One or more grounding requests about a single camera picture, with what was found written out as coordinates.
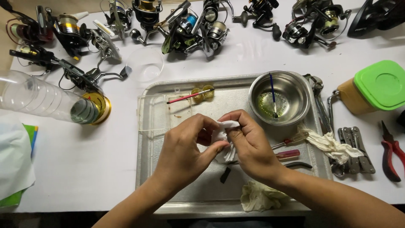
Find small yellow grease cup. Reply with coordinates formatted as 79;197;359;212
191;88;204;103
202;84;216;99

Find red handled pliers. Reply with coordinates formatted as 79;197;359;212
380;120;405;183

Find person's right hand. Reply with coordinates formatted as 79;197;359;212
218;109;287;188

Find large black object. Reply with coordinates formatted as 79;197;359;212
347;0;405;39

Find crumpled long white tissue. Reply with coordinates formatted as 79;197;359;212
297;123;365;165

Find silver adjustable wrench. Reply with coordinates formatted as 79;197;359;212
303;74;333;134

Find row of fishing reels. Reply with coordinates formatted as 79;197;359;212
0;0;352;94

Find green lidded container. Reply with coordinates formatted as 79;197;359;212
337;60;405;115

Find green book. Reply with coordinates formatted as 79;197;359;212
0;123;39;208

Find steel bowl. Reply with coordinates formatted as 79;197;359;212
248;71;311;127

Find silver curved metal tool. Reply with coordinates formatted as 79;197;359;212
327;90;341;128

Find metal tray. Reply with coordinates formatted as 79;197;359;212
136;72;333;218

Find person's left hand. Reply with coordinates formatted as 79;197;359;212
157;113;230;194

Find small black part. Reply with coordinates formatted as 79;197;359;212
220;167;232;184

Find clear plastic bottle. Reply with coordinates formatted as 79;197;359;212
0;70;100;125

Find clear plastic compartment box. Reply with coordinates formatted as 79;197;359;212
137;88;203;132

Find white plastic bag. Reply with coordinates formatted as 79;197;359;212
0;113;36;201

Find crumpled stained tissue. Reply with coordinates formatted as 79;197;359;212
240;180;290;212

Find silver folding multi-tool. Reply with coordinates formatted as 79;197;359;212
330;126;376;178

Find clear round plastic cup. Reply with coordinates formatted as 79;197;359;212
126;47;165;84

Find gold reel spool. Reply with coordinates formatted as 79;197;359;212
81;91;112;126

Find red handled screwdriver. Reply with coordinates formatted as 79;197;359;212
275;149;301;160

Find black handled tool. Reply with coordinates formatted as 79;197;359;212
228;161;313;170

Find red handled brush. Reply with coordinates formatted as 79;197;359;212
166;88;215;105

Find clear yellow handled screwdriver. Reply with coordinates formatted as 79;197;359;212
271;132;309;149

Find blue handled brush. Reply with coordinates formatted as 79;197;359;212
269;72;279;119

